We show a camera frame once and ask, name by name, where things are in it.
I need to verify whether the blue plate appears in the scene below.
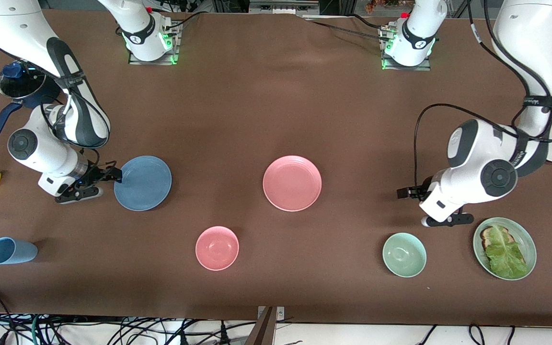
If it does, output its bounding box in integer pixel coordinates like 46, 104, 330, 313
114, 155, 173, 212

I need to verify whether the pink plate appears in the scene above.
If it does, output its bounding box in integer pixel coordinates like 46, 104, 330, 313
263, 155, 322, 212

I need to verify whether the green bowl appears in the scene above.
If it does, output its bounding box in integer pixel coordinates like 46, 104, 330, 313
382, 232, 427, 278

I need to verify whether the toast bread slice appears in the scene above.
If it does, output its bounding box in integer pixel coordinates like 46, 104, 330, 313
480, 226, 528, 265

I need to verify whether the dark blue pot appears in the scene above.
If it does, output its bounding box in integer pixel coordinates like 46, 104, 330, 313
0, 72, 64, 142

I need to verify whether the blue cup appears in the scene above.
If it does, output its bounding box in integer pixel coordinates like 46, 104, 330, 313
0, 237, 38, 265

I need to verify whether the green lettuce leaf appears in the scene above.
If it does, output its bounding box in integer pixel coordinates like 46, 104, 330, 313
483, 224, 529, 279

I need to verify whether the green plate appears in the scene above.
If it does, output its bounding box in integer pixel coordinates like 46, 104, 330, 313
472, 217, 537, 281

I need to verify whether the pink bowl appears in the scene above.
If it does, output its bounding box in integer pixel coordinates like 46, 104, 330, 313
195, 226, 240, 271

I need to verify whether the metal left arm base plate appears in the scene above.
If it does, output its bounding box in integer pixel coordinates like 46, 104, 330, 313
380, 26, 433, 71

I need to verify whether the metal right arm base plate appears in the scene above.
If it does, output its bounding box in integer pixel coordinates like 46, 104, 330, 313
128, 19, 181, 65

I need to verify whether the green floor cable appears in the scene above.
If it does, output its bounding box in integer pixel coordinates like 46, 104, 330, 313
29, 315, 43, 345

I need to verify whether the black left base cable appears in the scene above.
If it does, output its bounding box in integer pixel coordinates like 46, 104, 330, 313
305, 13, 394, 44

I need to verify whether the black base cable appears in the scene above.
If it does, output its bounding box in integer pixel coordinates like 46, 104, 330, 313
305, 13, 394, 44
161, 10, 209, 30

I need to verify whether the black right base cable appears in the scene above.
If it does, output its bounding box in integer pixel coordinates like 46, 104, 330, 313
161, 10, 209, 30

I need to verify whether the metal table edge bracket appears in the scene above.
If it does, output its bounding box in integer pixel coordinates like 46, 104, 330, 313
257, 306, 286, 321

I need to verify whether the dark camera mount pole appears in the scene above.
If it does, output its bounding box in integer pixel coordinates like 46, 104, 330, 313
245, 307, 276, 345

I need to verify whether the aluminium background frame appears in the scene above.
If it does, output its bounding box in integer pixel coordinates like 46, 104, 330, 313
249, 0, 321, 16

